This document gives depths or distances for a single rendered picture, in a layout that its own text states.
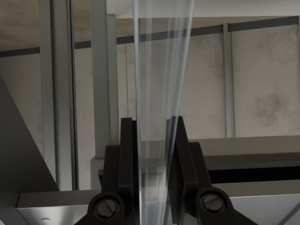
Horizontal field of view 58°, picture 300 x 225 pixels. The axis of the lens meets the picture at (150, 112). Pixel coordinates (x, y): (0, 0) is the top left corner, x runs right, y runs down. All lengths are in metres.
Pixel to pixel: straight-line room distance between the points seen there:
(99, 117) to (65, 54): 0.17
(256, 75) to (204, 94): 0.57
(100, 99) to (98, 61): 0.07
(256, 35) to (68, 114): 2.83
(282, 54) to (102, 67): 2.68
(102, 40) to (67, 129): 0.22
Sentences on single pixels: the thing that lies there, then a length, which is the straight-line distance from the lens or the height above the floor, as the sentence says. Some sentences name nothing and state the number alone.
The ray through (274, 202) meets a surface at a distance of 0.20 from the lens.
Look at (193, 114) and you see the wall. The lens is 3.03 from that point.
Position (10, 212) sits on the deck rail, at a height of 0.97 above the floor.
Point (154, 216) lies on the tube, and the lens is 0.16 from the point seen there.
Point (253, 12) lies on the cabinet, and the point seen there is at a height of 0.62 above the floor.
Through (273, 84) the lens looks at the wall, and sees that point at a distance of 3.05.
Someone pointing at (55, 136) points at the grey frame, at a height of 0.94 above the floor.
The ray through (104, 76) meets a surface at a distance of 0.54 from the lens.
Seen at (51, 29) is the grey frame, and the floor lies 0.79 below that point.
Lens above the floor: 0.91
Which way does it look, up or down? level
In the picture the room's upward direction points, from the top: 178 degrees clockwise
